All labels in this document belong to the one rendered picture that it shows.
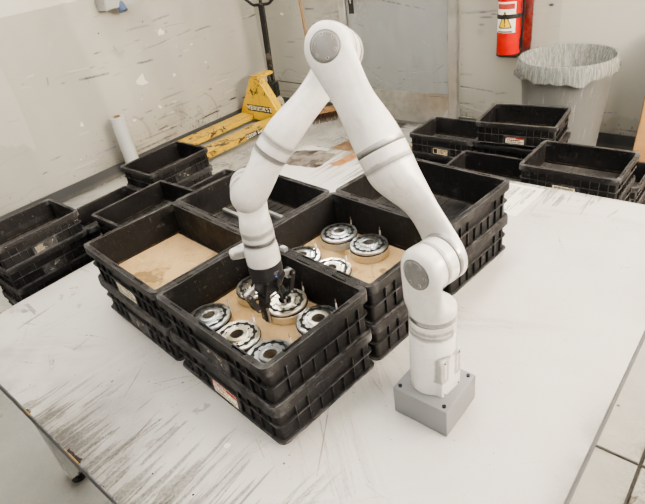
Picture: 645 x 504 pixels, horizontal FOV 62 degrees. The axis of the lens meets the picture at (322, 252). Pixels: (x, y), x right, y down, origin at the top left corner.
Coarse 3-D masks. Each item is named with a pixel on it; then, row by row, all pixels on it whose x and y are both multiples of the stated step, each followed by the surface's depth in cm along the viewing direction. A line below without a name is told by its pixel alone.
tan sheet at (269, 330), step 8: (224, 296) 135; (232, 296) 135; (232, 304) 132; (240, 304) 132; (312, 304) 128; (232, 312) 129; (240, 312) 129; (248, 312) 128; (256, 312) 128; (248, 320) 126; (256, 320) 125; (264, 320) 125; (264, 328) 123; (272, 328) 122; (280, 328) 122; (288, 328) 121; (264, 336) 120; (272, 336) 120; (280, 336) 119; (288, 336) 119; (296, 336) 119
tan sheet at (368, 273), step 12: (312, 240) 153; (324, 252) 146; (336, 252) 146; (348, 252) 145; (396, 252) 141; (360, 264) 139; (372, 264) 138; (384, 264) 138; (360, 276) 135; (372, 276) 134
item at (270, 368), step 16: (224, 256) 132; (288, 256) 128; (192, 272) 128; (320, 272) 121; (352, 288) 115; (160, 304) 122; (352, 304) 110; (192, 320) 112; (336, 320) 108; (208, 336) 108; (304, 336) 103; (320, 336) 106; (240, 352) 102; (288, 352) 100; (256, 368) 98; (272, 368) 98
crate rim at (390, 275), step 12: (336, 192) 154; (312, 204) 150; (360, 204) 147; (372, 204) 145; (408, 216) 137; (276, 228) 142; (288, 252) 130; (324, 264) 123; (396, 264) 119; (348, 276) 118; (384, 276) 116; (396, 276) 119; (372, 288) 114
